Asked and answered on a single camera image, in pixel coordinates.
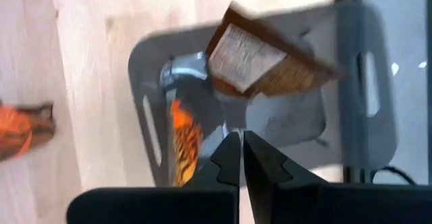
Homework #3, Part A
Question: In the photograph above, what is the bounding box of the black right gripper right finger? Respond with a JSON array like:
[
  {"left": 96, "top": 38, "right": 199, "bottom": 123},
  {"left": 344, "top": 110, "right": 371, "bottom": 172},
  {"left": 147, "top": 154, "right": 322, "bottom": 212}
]
[{"left": 242, "top": 130, "right": 432, "bottom": 224}]

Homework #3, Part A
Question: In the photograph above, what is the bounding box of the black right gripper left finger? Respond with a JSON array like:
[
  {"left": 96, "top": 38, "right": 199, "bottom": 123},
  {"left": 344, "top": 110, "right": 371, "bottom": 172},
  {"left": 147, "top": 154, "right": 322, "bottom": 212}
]
[{"left": 66, "top": 131, "right": 242, "bottom": 224}]

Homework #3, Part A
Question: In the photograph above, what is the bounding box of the dark grey plastic bin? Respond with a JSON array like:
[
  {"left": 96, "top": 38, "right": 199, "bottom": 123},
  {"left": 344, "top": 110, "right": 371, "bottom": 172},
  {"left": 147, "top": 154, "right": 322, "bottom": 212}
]
[{"left": 127, "top": 0, "right": 398, "bottom": 188}]

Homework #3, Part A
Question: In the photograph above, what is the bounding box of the brown orange spice packet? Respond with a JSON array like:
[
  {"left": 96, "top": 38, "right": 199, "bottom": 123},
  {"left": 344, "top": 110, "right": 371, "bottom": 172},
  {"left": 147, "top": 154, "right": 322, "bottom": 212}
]
[
  {"left": 0, "top": 102, "right": 57, "bottom": 163},
  {"left": 205, "top": 1, "right": 340, "bottom": 100},
  {"left": 158, "top": 51, "right": 217, "bottom": 188}
]

